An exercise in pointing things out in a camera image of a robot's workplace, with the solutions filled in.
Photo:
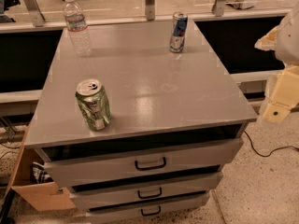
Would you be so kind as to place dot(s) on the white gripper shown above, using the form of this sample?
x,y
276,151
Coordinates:
x,y
288,39

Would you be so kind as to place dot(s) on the blue silver redbull can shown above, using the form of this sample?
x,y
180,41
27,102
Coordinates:
x,y
177,38

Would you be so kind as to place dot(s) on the green soda can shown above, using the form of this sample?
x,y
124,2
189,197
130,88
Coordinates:
x,y
93,103

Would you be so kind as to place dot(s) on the grey drawer cabinet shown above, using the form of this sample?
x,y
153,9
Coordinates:
x,y
157,98

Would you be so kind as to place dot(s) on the middle grey drawer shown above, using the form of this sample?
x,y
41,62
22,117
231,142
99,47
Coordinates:
x,y
146,191

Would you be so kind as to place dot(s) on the grey drawer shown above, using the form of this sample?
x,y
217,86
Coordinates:
x,y
146,191
147,208
98,169

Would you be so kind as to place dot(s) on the bottom grey drawer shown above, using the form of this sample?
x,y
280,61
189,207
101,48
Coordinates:
x,y
147,208

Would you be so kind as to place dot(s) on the clear plastic water bottle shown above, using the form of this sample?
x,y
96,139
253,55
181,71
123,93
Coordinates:
x,y
77,28

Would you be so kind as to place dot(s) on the top grey drawer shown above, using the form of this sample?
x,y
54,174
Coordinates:
x,y
98,169

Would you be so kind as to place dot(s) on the checkered cloth in box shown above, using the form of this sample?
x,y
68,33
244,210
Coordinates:
x,y
40,174

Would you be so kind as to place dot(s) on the brown cardboard box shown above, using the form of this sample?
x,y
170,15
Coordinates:
x,y
41,196

